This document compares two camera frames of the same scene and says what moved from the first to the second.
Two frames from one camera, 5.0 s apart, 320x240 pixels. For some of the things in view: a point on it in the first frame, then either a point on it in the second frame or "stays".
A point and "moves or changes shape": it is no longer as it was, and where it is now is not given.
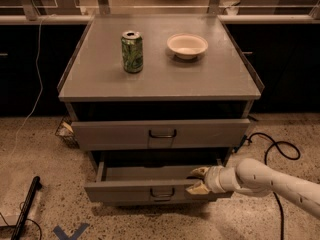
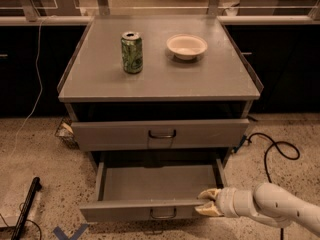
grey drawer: x=149 y=181 moves or changes shape
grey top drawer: x=201 y=133 stays
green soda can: x=132 y=48 stays
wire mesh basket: x=65 y=130 stays
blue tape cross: x=63 y=235 stays
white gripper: x=212 y=180 -> x=224 y=202
